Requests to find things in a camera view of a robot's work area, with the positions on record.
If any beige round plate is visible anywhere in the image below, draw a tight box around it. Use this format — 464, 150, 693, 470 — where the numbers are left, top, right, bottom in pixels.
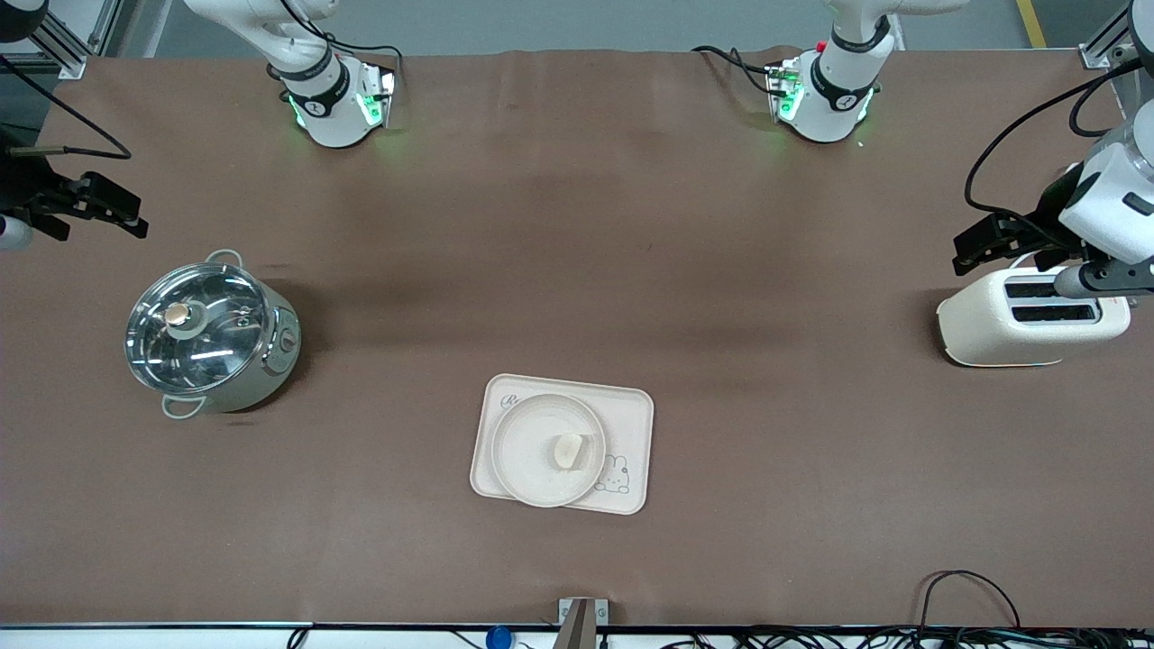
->
491, 393, 608, 508

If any cream two-slot toaster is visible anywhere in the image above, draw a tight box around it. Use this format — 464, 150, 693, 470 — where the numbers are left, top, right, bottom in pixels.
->
936, 254, 1132, 369

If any glass pot lid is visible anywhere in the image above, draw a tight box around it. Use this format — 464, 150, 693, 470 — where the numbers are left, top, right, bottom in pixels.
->
124, 261, 273, 394

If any steel electric cooking pot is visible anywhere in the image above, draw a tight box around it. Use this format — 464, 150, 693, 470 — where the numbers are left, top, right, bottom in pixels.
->
124, 250, 303, 421

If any beige rabbit print tray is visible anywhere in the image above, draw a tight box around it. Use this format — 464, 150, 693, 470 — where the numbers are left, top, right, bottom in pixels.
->
469, 373, 655, 516

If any brown table mat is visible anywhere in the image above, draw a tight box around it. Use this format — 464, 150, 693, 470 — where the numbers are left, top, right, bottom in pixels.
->
0, 47, 1154, 628

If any black left arm gripper cable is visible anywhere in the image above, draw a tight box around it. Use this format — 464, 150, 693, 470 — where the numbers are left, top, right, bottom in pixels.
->
963, 56, 1154, 249

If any black arm gripper cable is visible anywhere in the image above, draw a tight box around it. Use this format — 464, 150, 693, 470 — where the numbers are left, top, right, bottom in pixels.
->
0, 56, 133, 161
963, 56, 1154, 249

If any black right arm gripper cable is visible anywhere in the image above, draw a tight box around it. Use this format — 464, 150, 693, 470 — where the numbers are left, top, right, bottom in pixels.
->
0, 56, 133, 161

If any aluminium frame profile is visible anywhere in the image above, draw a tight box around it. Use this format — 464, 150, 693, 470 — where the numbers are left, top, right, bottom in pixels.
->
1079, 16, 1139, 71
25, 0, 124, 80

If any black right base cable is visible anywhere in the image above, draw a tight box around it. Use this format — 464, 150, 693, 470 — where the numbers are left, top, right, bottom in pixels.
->
278, 0, 405, 84

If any black base cable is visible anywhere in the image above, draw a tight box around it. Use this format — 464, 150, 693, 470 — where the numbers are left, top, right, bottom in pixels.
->
278, 0, 405, 84
691, 44, 778, 96

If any black looped table-edge cable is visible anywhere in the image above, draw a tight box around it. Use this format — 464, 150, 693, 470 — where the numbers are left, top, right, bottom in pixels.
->
917, 569, 1022, 632

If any black left base cable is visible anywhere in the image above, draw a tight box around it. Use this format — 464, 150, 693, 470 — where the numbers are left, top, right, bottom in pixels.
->
691, 44, 778, 96

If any black cable bundle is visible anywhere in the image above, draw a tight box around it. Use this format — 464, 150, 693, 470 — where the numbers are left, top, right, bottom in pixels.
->
663, 626, 1154, 649

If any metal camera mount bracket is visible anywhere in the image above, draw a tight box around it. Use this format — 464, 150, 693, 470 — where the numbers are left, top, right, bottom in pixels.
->
557, 597, 609, 649

